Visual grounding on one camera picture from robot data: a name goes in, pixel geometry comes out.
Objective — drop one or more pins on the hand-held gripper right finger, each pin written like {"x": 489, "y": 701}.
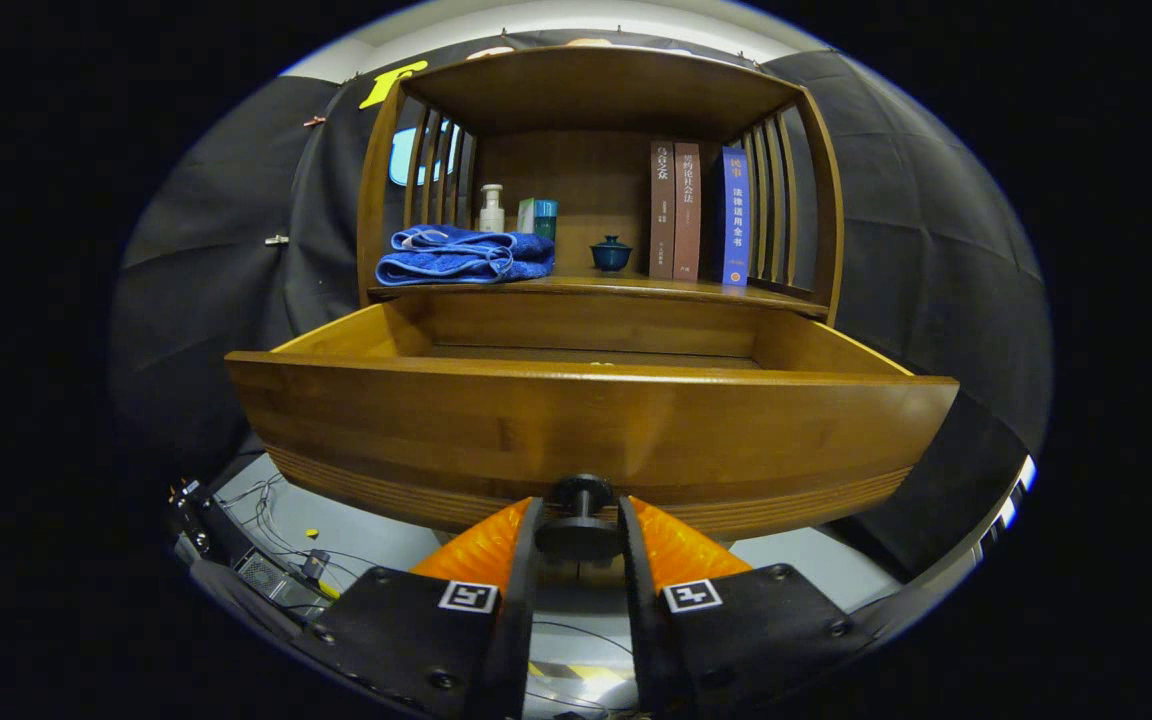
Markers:
{"x": 641, "y": 640}

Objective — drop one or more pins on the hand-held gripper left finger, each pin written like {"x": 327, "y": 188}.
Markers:
{"x": 516, "y": 640}

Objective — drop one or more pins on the wooden drawer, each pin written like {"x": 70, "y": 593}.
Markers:
{"x": 536, "y": 420}

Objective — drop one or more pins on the wooden countertop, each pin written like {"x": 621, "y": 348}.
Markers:
{"x": 636, "y": 287}

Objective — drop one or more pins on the wooden cabinet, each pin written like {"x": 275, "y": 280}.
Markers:
{"x": 596, "y": 90}

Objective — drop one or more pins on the yellow floor tape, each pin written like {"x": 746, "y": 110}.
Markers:
{"x": 591, "y": 673}

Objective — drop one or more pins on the grey electronics box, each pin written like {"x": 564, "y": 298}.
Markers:
{"x": 271, "y": 578}

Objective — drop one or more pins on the black floor device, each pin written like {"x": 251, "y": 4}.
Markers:
{"x": 201, "y": 520}

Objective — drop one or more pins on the blue folded towel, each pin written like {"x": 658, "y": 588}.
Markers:
{"x": 456, "y": 260}

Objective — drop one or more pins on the blue ceramic lidded cup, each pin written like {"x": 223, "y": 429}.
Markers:
{"x": 611, "y": 256}

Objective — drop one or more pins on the white panel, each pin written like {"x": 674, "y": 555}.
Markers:
{"x": 1008, "y": 505}

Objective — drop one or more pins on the teal box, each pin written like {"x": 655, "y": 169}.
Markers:
{"x": 546, "y": 220}

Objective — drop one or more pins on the white and green box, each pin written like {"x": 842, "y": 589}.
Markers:
{"x": 526, "y": 215}

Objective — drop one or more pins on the brown book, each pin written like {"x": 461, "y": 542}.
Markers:
{"x": 662, "y": 215}
{"x": 687, "y": 215}

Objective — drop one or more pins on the white pump bottle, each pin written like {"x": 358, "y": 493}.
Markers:
{"x": 491, "y": 215}

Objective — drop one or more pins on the blue book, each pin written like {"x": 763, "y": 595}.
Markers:
{"x": 735, "y": 220}

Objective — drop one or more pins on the black backdrop cloth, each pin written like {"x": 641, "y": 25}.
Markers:
{"x": 936, "y": 250}

